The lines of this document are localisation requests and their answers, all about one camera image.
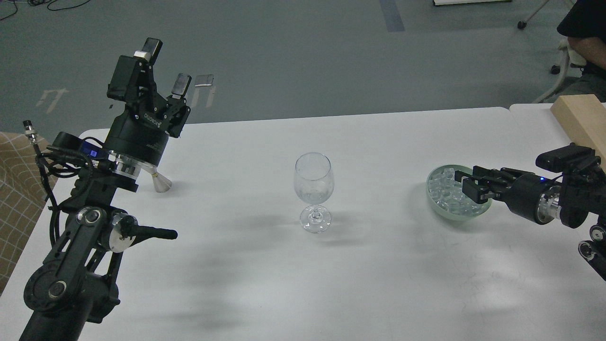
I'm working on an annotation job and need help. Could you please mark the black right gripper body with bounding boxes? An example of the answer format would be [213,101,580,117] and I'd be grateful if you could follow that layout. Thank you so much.
[499,173,562,225]

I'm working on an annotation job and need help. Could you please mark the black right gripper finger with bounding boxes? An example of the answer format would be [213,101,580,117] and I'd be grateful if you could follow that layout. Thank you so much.
[454,166,535,186]
[462,178,509,204]

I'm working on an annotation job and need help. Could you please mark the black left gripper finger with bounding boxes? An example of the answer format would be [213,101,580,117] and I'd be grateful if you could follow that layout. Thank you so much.
[107,37,164,119]
[161,73,191,138]

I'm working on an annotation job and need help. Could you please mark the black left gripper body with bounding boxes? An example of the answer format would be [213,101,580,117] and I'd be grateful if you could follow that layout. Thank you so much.
[104,104,178,166]

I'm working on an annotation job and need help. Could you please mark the steel double jigger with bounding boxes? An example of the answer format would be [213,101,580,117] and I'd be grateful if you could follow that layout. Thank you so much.
[149,167,173,193]

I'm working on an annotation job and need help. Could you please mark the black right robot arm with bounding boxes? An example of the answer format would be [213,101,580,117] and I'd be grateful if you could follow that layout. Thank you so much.
[454,143,606,278]

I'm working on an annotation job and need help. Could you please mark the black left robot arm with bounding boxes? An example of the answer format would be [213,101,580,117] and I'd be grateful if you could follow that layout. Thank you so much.
[20,37,191,341]

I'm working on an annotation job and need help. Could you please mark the green bowl of ice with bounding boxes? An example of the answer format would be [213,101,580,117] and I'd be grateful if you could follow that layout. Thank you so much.
[426,164,492,222]

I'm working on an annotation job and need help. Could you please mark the clear wine glass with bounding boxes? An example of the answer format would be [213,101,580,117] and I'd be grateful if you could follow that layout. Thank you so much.
[294,153,335,233]

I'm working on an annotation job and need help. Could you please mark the light wooden block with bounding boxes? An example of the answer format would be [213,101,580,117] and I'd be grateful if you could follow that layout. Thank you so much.
[550,94,606,170]

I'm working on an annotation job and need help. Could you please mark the beige checkered chair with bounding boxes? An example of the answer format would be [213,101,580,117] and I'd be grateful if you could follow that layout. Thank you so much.
[0,132,46,292]

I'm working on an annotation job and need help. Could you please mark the white office chair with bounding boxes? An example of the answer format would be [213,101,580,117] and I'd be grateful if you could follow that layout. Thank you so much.
[517,0,588,103]

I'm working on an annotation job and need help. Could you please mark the seated person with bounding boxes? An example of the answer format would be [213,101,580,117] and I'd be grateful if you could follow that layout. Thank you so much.
[542,0,606,103]

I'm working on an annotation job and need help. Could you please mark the black floor cables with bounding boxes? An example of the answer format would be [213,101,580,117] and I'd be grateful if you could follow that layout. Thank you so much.
[0,0,90,20]

